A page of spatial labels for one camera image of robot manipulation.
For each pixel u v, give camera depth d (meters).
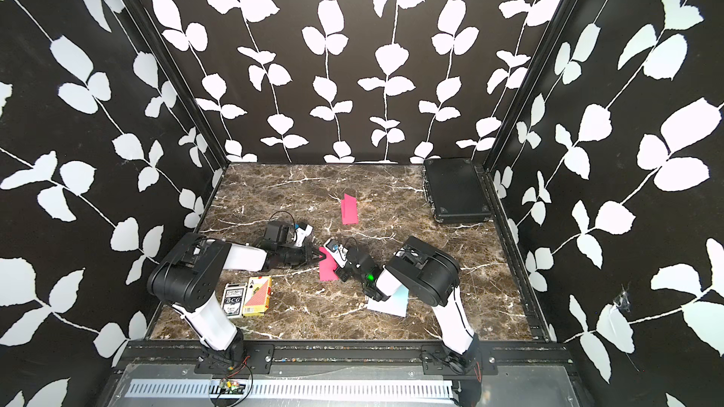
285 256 0.82
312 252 0.86
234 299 0.82
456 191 1.19
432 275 0.52
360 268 0.73
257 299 0.84
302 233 0.90
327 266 0.91
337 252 0.80
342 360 0.75
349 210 1.06
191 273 0.49
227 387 0.71
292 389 0.70
